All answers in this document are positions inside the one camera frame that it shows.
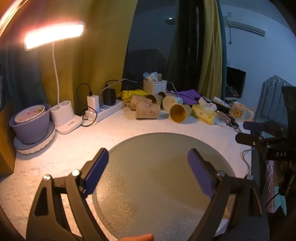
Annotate cream paper cup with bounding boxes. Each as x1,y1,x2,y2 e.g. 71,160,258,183
162,95,184,111

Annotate grey cable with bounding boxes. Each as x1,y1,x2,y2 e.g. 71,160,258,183
105,78,144,90

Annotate white cable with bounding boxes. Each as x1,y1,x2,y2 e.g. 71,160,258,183
242,148,255,176

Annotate small black device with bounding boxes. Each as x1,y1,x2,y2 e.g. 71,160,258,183
217,111,240,130

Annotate round grey mat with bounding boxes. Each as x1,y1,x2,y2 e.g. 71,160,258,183
92,132,237,240

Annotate packets in basket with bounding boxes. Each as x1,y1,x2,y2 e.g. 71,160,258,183
143,72,163,81

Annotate pink and white bowl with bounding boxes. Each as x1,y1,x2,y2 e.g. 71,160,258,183
14,105,46,123

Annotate pink cloth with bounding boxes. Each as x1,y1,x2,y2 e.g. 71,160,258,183
265,161,275,212

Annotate yellow cloth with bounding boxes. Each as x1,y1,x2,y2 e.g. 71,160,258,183
117,89,148,102

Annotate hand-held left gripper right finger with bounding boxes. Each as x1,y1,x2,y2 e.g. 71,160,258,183
187,148,270,241

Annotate white scalloped plate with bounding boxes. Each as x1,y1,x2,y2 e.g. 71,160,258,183
13,122,56,155

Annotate yellow curtain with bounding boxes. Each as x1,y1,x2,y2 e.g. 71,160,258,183
198,0,223,95
38,0,138,109

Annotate black charger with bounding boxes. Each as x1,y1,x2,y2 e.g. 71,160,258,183
103,88,116,105

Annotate person's left hand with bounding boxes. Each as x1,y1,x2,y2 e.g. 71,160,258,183
120,234,154,241

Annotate white charger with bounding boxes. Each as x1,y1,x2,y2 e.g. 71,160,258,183
87,95,101,109

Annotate white woven basket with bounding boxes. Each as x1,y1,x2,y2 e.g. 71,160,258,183
143,79,167,95

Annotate white mug with bear print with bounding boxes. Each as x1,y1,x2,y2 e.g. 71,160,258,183
229,101,254,123

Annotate laptop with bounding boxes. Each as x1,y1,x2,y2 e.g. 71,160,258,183
225,66,247,99

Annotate yellow tissue pack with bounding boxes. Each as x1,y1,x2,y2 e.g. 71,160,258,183
191,102,218,126

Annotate grey radiator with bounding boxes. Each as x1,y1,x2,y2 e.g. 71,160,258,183
253,75,293,123

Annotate black cable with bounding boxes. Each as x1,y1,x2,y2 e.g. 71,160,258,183
76,83,97,127

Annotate yellow cup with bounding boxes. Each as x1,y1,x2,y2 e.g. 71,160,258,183
170,104,192,123

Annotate purple bowl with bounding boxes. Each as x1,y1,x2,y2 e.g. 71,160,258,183
9,103,51,144

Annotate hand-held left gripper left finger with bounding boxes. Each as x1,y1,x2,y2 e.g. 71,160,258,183
25,148,110,241

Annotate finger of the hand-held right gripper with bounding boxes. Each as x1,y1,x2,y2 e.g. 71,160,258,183
235,133,287,148
243,121,287,135

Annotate white air conditioner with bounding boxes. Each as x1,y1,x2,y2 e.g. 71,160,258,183
224,20,266,36

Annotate white power strip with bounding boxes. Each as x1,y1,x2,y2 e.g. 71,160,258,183
84,100,126,122

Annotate purple cloth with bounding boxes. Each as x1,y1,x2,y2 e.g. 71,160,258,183
171,89,203,105

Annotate white desk lamp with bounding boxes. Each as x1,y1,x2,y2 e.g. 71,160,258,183
24,21,86,135

